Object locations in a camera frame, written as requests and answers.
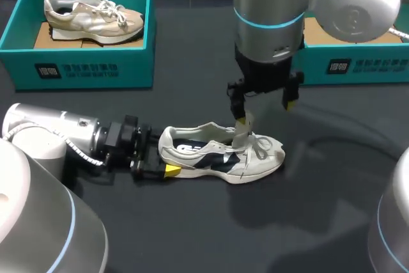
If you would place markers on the beige shoe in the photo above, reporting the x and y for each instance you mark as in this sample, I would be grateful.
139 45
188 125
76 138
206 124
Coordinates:
96 23

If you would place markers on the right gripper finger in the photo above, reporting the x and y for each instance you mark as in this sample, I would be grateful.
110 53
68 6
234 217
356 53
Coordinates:
237 100
291 94

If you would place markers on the white and navy shoe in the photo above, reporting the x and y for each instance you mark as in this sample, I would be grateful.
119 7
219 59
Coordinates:
265 158

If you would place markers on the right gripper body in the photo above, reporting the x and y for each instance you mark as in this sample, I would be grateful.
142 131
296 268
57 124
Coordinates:
266 76

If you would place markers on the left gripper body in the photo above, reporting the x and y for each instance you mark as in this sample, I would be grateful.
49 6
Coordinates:
124 142

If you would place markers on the teal box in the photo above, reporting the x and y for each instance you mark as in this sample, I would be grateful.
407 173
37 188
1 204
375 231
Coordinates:
377 68
96 74

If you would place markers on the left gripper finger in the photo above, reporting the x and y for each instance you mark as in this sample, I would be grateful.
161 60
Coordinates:
150 170
156 137

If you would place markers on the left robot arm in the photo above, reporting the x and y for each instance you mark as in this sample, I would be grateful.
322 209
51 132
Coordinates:
48 222

